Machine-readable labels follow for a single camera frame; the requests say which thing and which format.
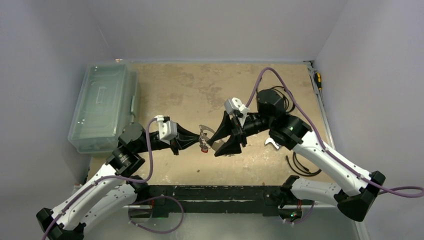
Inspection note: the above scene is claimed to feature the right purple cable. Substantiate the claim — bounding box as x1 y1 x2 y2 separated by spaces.
246 67 424 199

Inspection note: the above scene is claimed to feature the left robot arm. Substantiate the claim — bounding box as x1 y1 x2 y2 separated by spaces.
36 115 200 240

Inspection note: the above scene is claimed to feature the translucent green storage box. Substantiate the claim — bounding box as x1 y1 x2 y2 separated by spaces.
68 62 139 155

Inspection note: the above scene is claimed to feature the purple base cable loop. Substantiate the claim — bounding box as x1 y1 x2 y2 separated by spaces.
127 195 184 235

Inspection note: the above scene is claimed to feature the red handled adjustable wrench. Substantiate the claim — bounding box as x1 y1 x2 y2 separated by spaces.
264 137 281 150

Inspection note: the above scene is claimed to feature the yellow handled screwdriver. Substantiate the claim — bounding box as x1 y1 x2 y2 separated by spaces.
313 72 323 91

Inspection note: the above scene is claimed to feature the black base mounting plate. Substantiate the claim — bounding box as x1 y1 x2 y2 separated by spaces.
133 185 300 218

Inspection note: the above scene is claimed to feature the coiled black cable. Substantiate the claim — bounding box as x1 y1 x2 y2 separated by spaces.
271 85 296 114

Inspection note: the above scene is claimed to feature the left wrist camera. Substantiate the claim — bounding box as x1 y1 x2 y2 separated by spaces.
154 115 178 144

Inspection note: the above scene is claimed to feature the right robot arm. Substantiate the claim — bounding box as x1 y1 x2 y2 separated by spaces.
207 89 386 222

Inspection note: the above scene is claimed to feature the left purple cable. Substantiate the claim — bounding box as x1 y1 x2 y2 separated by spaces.
41 117 163 240

